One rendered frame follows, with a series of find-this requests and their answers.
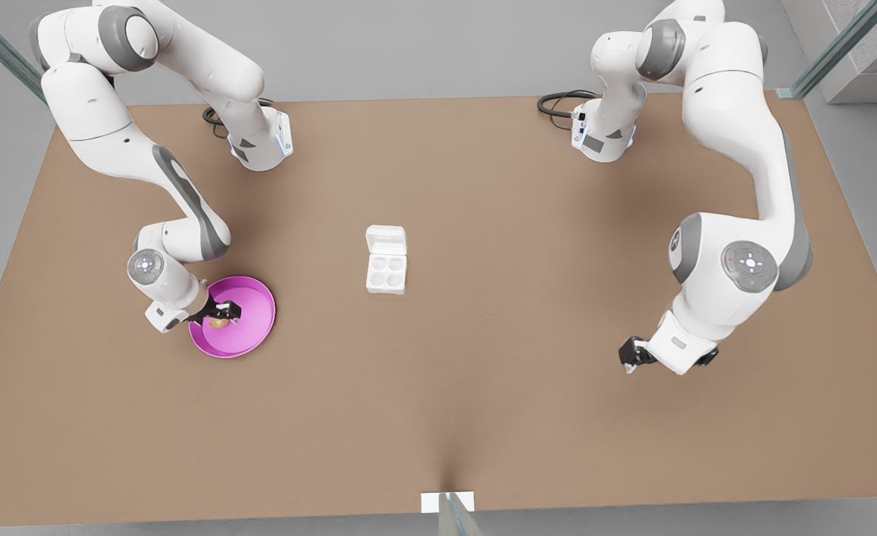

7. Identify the white egg box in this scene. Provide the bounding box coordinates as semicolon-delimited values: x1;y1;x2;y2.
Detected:
366;254;408;296

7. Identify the white egg box lid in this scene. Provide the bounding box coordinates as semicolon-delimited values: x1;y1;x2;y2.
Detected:
366;225;407;258

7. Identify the magenta round plate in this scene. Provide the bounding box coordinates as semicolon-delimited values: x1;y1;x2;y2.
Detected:
188;275;276;360

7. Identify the black cable loop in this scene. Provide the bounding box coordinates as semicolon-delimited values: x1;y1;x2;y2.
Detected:
202;98;276;140
537;90;598;132

